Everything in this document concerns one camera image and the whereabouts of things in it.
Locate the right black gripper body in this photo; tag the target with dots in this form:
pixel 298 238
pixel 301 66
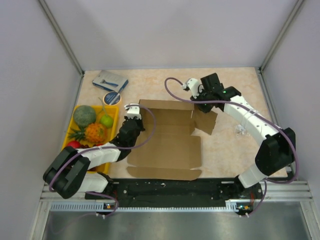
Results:
pixel 203 96

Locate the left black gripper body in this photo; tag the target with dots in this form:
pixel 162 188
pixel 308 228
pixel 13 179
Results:
pixel 140 126

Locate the clear plastic wrapper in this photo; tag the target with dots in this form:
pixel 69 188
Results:
pixel 240 130

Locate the brown cardboard box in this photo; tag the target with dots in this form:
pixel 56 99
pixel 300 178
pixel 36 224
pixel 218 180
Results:
pixel 171 151

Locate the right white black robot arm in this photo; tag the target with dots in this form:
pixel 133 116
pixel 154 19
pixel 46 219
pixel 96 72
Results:
pixel 276 145

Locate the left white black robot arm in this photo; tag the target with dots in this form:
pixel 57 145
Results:
pixel 68 173

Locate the blue razor package box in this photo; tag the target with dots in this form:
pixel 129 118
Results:
pixel 110 82

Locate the yellow plastic tray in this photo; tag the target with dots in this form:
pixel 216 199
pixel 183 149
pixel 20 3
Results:
pixel 100 110

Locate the green apple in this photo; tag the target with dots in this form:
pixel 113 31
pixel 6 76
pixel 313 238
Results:
pixel 107 121

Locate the blue tape roll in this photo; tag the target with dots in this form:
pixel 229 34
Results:
pixel 112 98

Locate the orange toy pineapple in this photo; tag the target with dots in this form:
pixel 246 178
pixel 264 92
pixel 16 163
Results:
pixel 93 133

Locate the green cantaloupe melon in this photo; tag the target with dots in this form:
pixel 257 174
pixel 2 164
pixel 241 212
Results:
pixel 84 115

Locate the red apple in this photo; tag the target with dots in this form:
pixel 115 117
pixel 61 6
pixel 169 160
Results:
pixel 74 143

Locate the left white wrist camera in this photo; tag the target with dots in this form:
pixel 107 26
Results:
pixel 133 111

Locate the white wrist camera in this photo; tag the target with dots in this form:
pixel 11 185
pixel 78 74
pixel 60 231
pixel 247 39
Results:
pixel 133 111
pixel 193 85

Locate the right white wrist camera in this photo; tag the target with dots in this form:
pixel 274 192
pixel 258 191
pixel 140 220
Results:
pixel 193 85

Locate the right aluminium frame post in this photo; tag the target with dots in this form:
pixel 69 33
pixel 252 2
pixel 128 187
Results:
pixel 282 33

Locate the aluminium frame post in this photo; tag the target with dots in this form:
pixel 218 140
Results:
pixel 282 33
pixel 60 36

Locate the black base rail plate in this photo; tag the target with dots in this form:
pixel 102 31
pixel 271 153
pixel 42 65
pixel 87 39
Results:
pixel 202 192

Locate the white slotted cable duct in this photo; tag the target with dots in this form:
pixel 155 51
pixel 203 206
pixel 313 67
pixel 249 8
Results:
pixel 107 206

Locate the left aluminium frame post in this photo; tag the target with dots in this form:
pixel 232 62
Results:
pixel 60 36

